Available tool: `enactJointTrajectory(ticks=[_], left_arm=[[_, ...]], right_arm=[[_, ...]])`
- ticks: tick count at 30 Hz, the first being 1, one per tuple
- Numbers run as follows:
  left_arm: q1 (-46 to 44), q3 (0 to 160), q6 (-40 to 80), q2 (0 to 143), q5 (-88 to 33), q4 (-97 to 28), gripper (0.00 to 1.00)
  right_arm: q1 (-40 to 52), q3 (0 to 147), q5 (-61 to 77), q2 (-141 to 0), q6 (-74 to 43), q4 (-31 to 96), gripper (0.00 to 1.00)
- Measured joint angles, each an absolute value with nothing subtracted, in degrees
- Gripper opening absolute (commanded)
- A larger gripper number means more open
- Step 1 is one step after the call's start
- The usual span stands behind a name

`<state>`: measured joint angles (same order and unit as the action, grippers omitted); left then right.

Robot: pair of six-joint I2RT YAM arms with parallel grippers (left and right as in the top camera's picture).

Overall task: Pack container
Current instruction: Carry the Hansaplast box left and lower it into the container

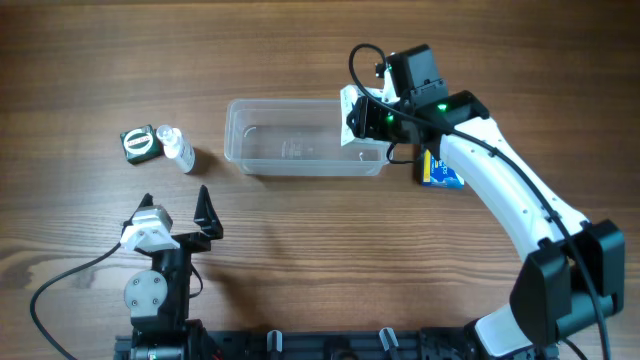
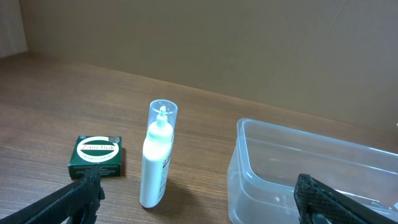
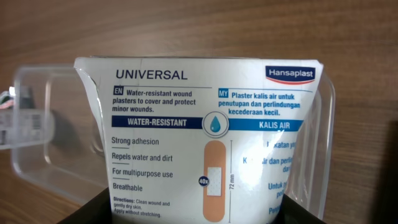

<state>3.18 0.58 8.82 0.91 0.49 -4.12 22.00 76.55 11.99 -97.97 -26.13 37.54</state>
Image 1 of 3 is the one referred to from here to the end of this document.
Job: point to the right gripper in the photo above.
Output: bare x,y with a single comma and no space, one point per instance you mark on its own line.
367,123

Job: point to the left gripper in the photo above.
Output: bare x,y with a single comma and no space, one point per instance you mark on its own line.
205,216

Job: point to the white medicine packet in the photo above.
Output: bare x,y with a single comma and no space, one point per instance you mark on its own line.
348,97

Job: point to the blue VapoDrops box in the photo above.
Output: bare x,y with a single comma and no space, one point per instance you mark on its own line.
435,173

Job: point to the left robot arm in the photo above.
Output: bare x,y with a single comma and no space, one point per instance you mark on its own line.
158,298

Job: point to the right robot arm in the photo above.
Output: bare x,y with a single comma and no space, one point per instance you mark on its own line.
572,276

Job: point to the clear plastic container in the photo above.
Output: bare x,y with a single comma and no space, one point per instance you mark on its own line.
295,137

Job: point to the white spray bottle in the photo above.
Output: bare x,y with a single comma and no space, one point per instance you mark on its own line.
176,147

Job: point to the green Zam-Buk box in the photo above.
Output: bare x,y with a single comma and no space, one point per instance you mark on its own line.
140,144

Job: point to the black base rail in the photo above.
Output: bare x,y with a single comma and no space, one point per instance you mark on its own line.
427,343

